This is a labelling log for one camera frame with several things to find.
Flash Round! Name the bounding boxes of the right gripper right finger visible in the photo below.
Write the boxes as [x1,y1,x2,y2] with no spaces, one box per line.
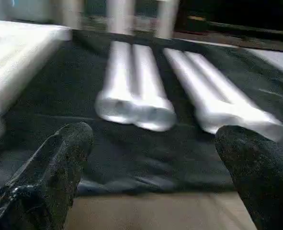
[215,125,283,230]

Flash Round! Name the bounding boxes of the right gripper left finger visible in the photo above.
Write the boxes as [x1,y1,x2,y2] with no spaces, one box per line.
[0,122,94,230]

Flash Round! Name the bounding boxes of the white plastic table leg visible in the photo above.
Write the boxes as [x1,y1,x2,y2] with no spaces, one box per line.
[187,51,283,142]
[163,48,228,135]
[131,44,177,133]
[94,41,138,124]

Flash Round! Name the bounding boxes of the white plastic table top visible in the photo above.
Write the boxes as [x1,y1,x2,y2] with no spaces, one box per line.
[0,19,73,142]

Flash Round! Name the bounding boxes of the black work mat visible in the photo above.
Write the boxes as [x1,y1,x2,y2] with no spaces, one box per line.
[0,30,283,195]

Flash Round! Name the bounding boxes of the white flat board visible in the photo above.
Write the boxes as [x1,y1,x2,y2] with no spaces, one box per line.
[247,47,283,78]

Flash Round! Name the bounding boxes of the dark low sideboard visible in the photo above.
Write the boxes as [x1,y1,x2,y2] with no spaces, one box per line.
[179,0,283,40]

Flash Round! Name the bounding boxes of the white glass door cabinet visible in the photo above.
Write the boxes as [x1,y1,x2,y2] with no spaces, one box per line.
[50,0,181,40]

